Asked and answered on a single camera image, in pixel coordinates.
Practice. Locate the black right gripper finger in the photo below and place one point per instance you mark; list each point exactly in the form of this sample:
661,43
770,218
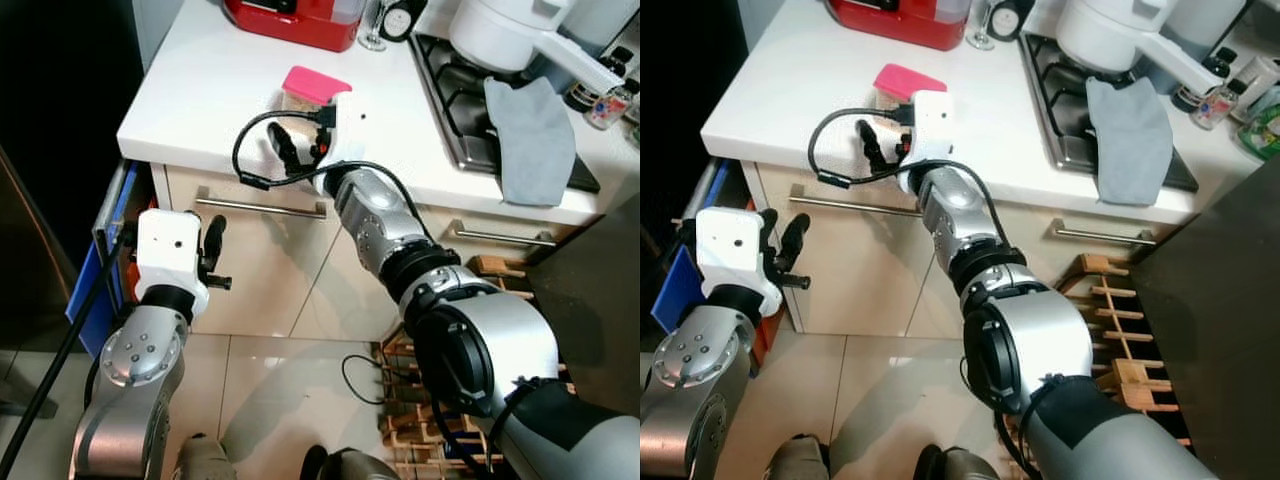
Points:
284,148
872,143

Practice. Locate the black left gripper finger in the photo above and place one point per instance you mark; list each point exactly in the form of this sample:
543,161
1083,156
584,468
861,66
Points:
795,242
768,230
215,238

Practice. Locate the pink lidded food container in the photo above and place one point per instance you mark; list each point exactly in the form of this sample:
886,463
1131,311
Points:
905,80
315,82

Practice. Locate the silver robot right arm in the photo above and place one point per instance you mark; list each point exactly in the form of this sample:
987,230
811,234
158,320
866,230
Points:
960,215
380,215

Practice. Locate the cream kitchen cabinet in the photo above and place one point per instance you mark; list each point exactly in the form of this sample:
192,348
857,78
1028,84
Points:
260,270
850,270

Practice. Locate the orange flat board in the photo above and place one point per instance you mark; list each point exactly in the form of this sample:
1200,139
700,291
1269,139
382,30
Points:
127,280
762,340

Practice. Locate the clear wine glass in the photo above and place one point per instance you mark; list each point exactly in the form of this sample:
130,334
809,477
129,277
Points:
980,40
372,40

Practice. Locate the red coffee machine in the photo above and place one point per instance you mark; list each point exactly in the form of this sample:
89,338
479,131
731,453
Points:
290,25
900,22

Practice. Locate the steel gas hob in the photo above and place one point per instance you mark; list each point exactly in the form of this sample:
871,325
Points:
455,110
1060,110

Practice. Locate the dark green bottle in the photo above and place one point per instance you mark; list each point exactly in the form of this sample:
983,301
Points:
405,20
1012,18

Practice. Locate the grey robot left leg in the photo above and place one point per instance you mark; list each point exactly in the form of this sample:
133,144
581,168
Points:
797,462
205,460

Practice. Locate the grey robot leg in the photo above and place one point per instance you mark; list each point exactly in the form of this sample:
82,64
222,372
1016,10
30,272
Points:
797,462
950,467
205,460
350,467

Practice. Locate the clear spice bottle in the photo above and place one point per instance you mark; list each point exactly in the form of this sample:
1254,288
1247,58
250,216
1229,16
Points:
608,110
1215,108

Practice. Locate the grey cloth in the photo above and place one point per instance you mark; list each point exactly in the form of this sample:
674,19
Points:
530,140
1130,140

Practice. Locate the black capped sauce bottle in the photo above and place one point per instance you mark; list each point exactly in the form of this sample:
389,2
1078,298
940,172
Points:
1192,95
585,95

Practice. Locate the grey robot right leg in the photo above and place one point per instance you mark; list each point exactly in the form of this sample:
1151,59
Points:
350,467
950,467

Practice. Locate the wooden slatted rack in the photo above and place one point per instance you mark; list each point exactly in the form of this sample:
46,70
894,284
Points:
400,440
1120,340

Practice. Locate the translucent plastic canister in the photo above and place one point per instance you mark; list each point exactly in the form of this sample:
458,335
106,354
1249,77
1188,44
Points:
1210,20
605,20

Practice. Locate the green patterned container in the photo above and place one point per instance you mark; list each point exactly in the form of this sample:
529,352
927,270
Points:
1262,130

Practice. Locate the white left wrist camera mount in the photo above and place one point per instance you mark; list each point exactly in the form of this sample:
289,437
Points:
735,245
170,245

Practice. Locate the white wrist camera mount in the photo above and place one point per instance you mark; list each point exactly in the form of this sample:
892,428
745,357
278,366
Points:
170,245
932,125
735,245
358,125

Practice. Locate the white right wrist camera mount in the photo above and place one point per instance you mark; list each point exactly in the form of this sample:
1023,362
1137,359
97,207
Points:
358,125
932,125

